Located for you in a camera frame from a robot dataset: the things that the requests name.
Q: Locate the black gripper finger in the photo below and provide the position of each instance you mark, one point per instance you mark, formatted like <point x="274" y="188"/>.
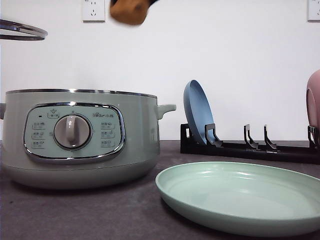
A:
<point x="152" y="2"/>

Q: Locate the brown potato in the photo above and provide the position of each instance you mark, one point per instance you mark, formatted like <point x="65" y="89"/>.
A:
<point x="131" y="12"/>

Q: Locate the glass steamer lid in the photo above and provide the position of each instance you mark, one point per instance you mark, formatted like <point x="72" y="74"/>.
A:
<point x="35" y="33"/>

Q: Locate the green plate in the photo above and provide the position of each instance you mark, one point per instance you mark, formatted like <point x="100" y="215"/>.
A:
<point x="243" y="199"/>

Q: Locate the blue plate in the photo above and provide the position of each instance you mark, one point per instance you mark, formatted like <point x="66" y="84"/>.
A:
<point x="198" y="108"/>

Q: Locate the green electric steamer pot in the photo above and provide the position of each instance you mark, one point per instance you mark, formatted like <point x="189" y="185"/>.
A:
<point x="76" y="138"/>

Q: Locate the pink plate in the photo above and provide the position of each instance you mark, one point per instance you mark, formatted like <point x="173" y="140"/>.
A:
<point x="313" y="100"/>

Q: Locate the black dish rack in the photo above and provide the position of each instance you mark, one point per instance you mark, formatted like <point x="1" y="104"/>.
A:
<point x="249" y="149"/>

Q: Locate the white wall socket left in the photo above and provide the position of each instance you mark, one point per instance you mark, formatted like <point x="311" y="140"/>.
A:
<point x="93" y="11"/>

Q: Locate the white wall socket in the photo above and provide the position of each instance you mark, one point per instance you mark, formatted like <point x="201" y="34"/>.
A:
<point x="313" y="11"/>
<point x="93" y="11"/>

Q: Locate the white wall socket right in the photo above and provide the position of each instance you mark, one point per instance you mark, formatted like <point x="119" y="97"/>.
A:
<point x="313" y="11"/>

